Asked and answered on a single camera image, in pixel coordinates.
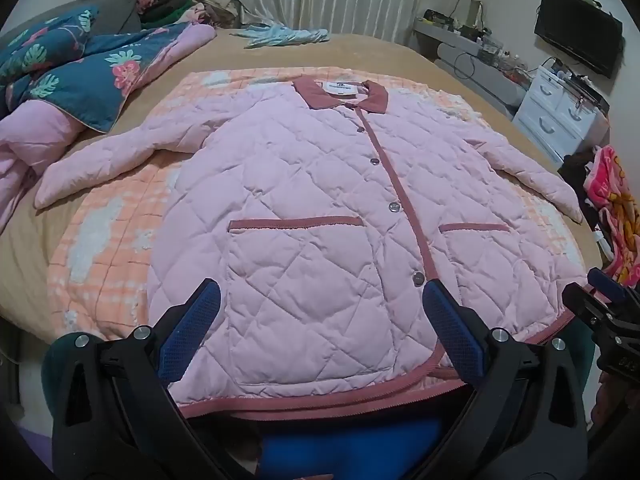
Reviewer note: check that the grey pillow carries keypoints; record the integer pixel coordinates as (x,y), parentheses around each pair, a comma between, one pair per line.
(117,12)

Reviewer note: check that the desk clutter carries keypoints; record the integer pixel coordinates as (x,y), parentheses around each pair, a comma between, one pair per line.
(480,45)

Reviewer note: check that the pink quilted jacket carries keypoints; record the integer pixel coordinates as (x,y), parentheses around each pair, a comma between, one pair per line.
(300,185)

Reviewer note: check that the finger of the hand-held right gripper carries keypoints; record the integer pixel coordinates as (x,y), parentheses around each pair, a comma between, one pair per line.
(602,280)
(582,302)

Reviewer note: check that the light blue cloth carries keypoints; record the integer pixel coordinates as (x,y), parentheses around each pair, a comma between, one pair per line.
(285,36)

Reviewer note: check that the black set-top box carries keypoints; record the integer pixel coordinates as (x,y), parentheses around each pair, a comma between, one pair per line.
(590,95)

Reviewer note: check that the floral blue pink-lined quilt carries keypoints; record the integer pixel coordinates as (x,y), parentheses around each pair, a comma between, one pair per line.
(80,85)

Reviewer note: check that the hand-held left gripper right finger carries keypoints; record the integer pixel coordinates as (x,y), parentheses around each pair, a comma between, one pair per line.
(452,330)

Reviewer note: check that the tan bed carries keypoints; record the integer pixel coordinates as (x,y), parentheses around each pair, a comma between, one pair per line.
(380,52)

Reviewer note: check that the orange checked blanket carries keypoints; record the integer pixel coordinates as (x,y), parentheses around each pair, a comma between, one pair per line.
(115,240)

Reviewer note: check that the dark cloth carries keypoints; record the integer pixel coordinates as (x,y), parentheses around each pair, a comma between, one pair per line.
(575,170)

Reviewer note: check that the pink cartoon towel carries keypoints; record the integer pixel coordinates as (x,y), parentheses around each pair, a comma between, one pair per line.
(615,185)

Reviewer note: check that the pile of clothes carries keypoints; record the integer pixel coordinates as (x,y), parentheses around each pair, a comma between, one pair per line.
(170,10)

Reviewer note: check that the grey desk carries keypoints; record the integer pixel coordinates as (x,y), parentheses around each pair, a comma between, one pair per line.
(495,80)

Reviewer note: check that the white drawer cabinet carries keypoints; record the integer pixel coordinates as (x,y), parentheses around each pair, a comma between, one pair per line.
(545,105)

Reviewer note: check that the dark green trousers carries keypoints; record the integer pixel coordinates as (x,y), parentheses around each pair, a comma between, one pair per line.
(55,360)

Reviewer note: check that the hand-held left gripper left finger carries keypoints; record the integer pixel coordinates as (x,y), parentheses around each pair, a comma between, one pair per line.
(192,330)

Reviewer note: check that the black television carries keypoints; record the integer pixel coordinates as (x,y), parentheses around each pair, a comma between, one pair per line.
(575,30)

